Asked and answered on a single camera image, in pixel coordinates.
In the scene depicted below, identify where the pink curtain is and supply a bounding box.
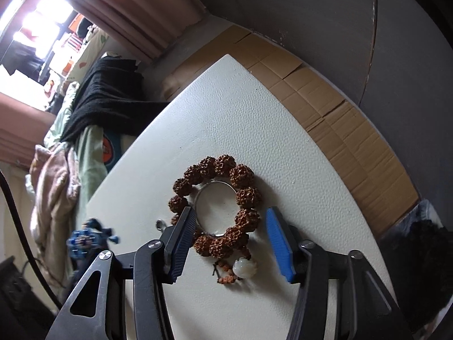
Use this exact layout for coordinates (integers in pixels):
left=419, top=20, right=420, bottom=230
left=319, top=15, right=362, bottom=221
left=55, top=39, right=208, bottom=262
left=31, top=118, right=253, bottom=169
left=0, top=91, right=58, bottom=165
left=59, top=0, right=210, bottom=65

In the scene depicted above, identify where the brown seed bead bracelet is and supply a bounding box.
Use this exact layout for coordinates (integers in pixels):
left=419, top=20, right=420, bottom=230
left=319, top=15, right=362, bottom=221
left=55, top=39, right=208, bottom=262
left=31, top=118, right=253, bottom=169
left=168, top=154, right=264, bottom=284

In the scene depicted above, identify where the green bed sheet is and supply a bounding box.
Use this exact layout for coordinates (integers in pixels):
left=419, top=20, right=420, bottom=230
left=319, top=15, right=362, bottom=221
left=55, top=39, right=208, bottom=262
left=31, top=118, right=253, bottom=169
left=44, top=81, right=107, bottom=217

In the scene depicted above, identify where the black trash bag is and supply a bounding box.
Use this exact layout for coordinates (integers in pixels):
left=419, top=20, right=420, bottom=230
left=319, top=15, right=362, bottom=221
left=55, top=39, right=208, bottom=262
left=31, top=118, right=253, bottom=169
left=381, top=199, right=453, bottom=327

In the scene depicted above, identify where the black blanket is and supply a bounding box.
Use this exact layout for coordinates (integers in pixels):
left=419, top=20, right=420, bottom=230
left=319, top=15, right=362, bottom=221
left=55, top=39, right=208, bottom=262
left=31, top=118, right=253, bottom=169
left=59, top=57, right=171, bottom=145

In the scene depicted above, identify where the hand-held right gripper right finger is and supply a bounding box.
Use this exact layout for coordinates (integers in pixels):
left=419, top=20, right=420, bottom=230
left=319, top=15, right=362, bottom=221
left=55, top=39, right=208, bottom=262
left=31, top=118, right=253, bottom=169
left=265, top=206, right=414, bottom=340

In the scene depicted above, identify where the orange box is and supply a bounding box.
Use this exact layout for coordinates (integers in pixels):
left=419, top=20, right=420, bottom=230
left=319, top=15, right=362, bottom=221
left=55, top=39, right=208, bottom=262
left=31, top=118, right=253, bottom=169
left=68, top=12, right=86, bottom=31

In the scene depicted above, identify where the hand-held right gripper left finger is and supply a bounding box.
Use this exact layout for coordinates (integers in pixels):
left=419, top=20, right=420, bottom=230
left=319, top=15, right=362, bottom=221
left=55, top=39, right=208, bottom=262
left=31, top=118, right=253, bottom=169
left=44, top=205, right=197, bottom=340

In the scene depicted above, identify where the flattened cardboard sheet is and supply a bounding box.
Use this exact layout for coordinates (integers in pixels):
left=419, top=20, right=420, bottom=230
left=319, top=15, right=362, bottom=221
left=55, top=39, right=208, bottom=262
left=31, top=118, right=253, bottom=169
left=161, top=25, right=420, bottom=239

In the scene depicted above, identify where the blue cord bracelet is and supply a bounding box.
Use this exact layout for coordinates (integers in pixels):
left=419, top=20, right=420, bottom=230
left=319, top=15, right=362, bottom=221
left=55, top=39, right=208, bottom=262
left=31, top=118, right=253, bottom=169
left=66, top=217, right=119, bottom=260

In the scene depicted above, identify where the leaf print cushion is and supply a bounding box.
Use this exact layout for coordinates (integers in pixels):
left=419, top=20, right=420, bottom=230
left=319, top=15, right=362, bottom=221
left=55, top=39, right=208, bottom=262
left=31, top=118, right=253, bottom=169
left=67, top=29, right=111, bottom=83

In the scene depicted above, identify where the silver bangle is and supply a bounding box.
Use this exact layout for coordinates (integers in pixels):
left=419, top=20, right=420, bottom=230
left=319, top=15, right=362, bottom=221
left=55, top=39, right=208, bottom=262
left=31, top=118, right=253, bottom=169
left=193, top=181, right=242, bottom=237

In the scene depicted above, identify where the teal and orange cushion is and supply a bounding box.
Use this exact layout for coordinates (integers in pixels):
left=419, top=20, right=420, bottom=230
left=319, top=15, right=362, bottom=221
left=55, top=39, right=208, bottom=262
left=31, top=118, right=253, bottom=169
left=102, top=129, right=123, bottom=171

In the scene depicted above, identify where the black cable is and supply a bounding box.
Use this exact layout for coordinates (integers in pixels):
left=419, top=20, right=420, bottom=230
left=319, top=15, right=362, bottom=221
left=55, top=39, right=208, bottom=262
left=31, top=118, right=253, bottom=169
left=0, top=169, right=65, bottom=311

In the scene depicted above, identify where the pink fleece blanket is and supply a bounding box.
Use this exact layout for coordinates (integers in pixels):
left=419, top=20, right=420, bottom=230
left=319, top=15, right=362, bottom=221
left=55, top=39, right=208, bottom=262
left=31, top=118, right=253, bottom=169
left=25, top=142, right=83, bottom=288

